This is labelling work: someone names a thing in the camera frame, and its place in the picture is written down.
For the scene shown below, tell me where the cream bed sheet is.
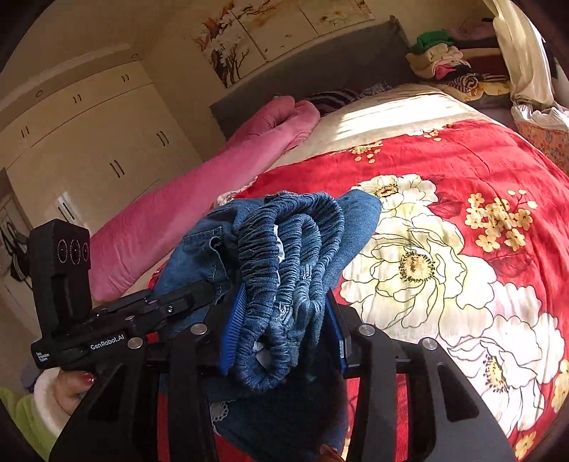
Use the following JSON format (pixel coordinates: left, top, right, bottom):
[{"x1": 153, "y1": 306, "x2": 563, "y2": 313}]
[{"x1": 267, "y1": 84, "x2": 490, "y2": 172}]

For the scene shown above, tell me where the blue denim pants lace trim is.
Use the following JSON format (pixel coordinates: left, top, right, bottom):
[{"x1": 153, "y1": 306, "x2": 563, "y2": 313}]
[{"x1": 153, "y1": 189, "x2": 383, "y2": 462}]

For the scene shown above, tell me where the floral fabric box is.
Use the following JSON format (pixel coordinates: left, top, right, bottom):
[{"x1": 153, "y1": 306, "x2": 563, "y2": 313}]
[{"x1": 516, "y1": 120, "x2": 569, "y2": 176}]

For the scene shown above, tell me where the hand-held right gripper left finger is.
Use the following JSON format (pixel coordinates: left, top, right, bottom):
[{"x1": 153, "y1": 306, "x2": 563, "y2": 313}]
[{"x1": 49, "y1": 284, "x2": 247, "y2": 462}]

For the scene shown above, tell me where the pink blanket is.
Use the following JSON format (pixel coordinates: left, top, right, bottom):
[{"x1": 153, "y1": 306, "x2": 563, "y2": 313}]
[{"x1": 89, "y1": 95, "x2": 321, "y2": 303}]

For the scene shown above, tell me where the grey bed headboard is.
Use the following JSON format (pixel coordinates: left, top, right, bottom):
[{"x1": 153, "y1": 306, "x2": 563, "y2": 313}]
[{"x1": 209, "y1": 15, "x2": 423, "y2": 140}]

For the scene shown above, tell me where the red floral blanket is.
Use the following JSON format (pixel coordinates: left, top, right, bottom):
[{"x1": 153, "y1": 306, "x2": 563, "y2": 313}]
[{"x1": 155, "y1": 118, "x2": 569, "y2": 462}]

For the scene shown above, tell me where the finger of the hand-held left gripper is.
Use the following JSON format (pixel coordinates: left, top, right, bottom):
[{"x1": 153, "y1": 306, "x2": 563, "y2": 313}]
[
  {"x1": 147, "y1": 299, "x2": 214, "y2": 332},
  {"x1": 147, "y1": 281, "x2": 223, "y2": 307}
]

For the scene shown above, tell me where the person's left forearm green sleeve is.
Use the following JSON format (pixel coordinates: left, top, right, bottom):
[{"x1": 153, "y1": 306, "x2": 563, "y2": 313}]
[{"x1": 0, "y1": 366, "x2": 90, "y2": 460}]

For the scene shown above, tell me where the person's left hand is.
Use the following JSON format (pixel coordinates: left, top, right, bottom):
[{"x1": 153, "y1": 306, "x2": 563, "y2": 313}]
[{"x1": 58, "y1": 371, "x2": 96, "y2": 414}]

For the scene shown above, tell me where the cream wardrobe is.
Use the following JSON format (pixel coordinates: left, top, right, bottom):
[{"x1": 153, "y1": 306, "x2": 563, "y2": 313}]
[{"x1": 0, "y1": 58, "x2": 214, "y2": 312}]

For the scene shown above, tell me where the white curtain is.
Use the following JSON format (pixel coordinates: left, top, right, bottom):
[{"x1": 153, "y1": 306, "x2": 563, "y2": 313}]
[{"x1": 482, "y1": 0, "x2": 563, "y2": 107}]

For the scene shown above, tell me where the dark striped cloth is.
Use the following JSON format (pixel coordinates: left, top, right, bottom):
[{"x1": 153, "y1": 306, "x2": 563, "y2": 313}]
[{"x1": 307, "y1": 89, "x2": 361, "y2": 117}]

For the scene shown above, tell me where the white crumpled cloth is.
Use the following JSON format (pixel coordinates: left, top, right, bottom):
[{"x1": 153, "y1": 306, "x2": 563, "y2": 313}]
[{"x1": 511, "y1": 103, "x2": 569, "y2": 131}]

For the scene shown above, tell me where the pile of folded clothes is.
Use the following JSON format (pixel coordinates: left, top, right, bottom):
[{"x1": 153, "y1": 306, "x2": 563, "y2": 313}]
[{"x1": 406, "y1": 20, "x2": 512, "y2": 96}]

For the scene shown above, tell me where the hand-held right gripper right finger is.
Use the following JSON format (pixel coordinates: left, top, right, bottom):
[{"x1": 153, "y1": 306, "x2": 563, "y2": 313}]
[{"x1": 326, "y1": 293, "x2": 516, "y2": 462}]

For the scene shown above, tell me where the floral wall painting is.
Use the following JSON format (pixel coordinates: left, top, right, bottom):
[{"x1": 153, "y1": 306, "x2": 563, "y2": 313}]
[{"x1": 193, "y1": 0, "x2": 376, "y2": 90}]

